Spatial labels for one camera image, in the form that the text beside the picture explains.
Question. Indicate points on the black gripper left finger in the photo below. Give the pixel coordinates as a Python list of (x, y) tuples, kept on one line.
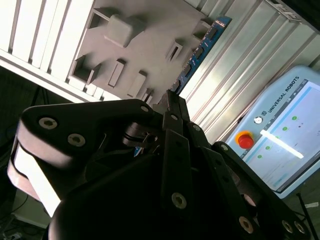
[(60, 130)]

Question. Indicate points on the blue RAM stick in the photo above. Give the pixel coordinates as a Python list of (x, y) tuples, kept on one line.
[(200, 53)]

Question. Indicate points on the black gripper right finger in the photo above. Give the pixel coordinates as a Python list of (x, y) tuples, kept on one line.
[(250, 178)]

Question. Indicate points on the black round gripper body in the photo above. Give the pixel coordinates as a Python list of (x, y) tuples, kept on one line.
[(112, 205)]

